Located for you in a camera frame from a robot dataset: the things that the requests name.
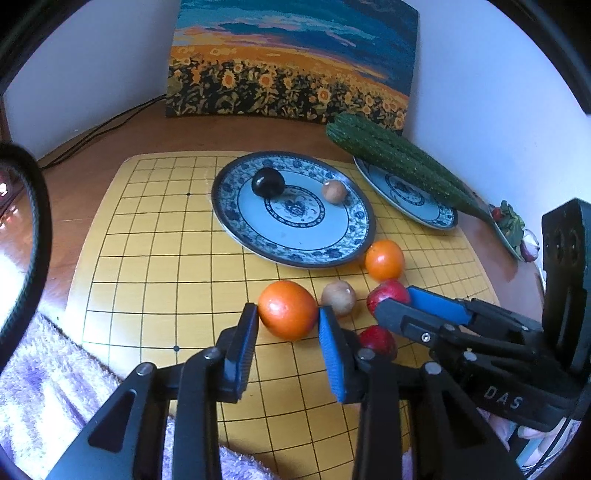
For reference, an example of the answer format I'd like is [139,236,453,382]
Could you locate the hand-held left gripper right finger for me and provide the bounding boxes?
[318,305,527,480]

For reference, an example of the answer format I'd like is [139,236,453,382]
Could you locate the small blue patterned plate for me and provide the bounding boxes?
[353,156,459,230]

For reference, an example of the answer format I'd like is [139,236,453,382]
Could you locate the red apple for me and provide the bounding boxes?
[367,279,411,315]
[358,324,398,361]

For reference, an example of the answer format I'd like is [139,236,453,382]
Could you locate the blue plate under vegetables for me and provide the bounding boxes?
[489,217,527,261]

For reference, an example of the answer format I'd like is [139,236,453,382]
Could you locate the large blue patterned plate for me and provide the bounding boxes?
[211,151,377,269]

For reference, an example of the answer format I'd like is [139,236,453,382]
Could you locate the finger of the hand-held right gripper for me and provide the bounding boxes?
[374,299,522,370]
[409,286,543,344]

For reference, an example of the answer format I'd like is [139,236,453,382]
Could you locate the black plum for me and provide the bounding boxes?
[252,167,286,200]

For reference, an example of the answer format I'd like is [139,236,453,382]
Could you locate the sunflower field painting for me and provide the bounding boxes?
[165,0,420,137]

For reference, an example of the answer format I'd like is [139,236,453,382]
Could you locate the yellow go board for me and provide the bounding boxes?
[67,152,502,480]

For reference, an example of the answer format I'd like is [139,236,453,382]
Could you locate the brown longan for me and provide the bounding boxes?
[322,179,347,204]
[321,280,357,318]

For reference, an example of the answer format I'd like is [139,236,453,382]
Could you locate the green bumpy cucumber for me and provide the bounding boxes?
[325,112,497,224]

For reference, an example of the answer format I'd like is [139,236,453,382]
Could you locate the green leafy vegetable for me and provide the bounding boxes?
[496,200,527,245]

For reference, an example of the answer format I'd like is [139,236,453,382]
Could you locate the purple onion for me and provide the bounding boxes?
[521,231,541,261]

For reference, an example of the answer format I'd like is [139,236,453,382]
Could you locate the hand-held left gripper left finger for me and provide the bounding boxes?
[46,302,259,480]

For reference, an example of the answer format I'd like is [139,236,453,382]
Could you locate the orange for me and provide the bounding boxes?
[365,239,406,283]
[257,280,319,342]

